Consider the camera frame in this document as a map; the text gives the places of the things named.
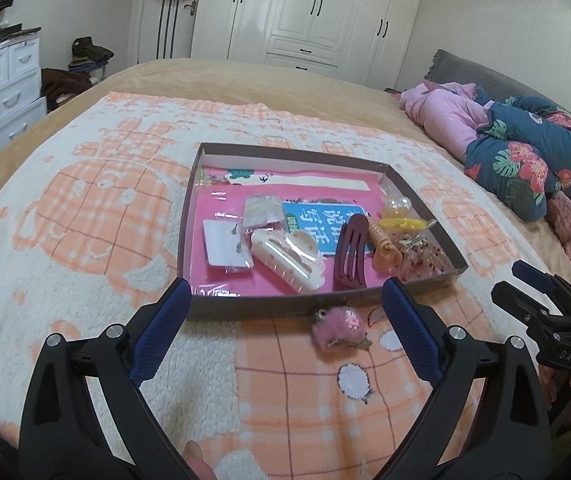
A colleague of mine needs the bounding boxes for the clear speckled hair claw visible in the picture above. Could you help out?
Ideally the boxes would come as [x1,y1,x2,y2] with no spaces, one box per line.
[395,234,451,283]

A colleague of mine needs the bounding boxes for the maroon hair clip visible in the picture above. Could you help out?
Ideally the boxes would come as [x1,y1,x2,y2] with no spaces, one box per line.
[333,214,369,289]

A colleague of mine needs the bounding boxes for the brown cardboard tray box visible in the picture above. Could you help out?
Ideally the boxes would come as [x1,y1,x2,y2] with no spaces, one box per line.
[178,143,468,321]

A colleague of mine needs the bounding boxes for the white wardrobe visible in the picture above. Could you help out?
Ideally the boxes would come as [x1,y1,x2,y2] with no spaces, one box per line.
[191,0,420,90]

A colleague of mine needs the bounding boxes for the dark clothes pile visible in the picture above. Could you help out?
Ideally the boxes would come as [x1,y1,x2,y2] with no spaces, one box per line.
[68,37,114,73]

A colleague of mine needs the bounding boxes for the brown clothes heap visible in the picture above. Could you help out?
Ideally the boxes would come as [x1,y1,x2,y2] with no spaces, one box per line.
[41,68,92,112]

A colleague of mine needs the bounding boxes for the clear bag necklace card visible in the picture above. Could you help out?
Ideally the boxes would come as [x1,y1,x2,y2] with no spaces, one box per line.
[242,194,285,230]

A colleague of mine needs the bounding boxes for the tan bedspread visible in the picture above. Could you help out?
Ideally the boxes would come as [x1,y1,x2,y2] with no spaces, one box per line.
[0,56,571,296]

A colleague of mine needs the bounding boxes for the left hand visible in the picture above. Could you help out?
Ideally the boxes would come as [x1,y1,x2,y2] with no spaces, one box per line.
[183,441,217,480]

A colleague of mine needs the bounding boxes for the pink book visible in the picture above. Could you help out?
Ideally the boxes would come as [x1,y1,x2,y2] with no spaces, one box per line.
[183,167,392,298]

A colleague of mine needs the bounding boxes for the yellow rings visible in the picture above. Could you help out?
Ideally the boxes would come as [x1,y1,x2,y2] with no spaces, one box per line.
[377,216,440,233]

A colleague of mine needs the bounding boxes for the blue floral quilt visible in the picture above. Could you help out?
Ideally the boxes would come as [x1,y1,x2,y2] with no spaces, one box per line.
[464,88,571,222]

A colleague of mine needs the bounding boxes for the white drawer cabinet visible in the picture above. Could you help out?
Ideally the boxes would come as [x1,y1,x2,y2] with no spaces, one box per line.
[0,32,48,151]

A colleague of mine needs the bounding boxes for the pearl bead bracelet bag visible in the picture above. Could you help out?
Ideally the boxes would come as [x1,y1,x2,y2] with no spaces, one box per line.
[380,186,412,219]

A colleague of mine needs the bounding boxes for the peach spiral hair tie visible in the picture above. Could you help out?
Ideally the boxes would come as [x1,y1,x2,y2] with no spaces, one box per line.
[367,221,405,273]

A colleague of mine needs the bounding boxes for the white door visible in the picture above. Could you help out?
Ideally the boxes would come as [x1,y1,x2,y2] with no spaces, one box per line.
[127,0,198,66]

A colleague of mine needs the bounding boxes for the grey headboard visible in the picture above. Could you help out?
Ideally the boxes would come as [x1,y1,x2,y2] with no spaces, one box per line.
[424,49,571,199]

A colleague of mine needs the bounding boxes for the cream hair claw clip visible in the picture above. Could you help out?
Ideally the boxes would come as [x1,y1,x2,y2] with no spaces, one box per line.
[250,229,325,295]

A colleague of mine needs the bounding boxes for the white earring card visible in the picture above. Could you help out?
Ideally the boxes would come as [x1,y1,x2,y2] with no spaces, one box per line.
[203,219,254,272]

